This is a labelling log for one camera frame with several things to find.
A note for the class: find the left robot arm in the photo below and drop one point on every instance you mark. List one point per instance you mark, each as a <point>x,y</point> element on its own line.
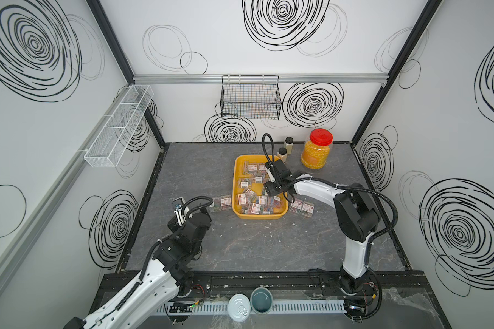
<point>164,276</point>

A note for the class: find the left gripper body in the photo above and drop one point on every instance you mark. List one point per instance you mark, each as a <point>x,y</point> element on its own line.
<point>176,228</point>

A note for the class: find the red lid corn jar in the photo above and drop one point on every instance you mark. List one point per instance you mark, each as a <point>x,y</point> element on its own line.
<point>317,149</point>

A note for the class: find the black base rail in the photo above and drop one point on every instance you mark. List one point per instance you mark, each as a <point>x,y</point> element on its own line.
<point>214,282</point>

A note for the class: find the teal cup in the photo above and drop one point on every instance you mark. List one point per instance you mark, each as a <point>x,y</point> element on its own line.
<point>261,301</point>

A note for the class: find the yellow plastic tray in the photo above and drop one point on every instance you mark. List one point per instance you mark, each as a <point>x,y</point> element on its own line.
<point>248,179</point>

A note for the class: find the paper clip box table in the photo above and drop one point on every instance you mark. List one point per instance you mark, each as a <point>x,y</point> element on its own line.
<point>307,209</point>
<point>226,202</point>

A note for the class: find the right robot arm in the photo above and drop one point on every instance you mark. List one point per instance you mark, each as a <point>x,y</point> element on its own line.
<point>356,213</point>

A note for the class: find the white slotted cable duct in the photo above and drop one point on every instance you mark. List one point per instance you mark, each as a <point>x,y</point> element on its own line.
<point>279,307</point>

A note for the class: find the black wire basket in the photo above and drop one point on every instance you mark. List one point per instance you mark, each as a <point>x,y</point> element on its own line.
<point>251,97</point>

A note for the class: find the white mesh wall shelf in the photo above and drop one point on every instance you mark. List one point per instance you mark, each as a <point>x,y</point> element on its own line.
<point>121,123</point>

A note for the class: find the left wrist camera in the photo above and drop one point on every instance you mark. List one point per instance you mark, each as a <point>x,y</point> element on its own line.
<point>178,205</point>

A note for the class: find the far spice bottle black cap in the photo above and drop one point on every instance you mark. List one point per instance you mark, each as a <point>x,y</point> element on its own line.
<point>289,142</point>

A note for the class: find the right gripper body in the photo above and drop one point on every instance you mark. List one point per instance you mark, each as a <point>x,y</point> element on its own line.
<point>273,188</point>

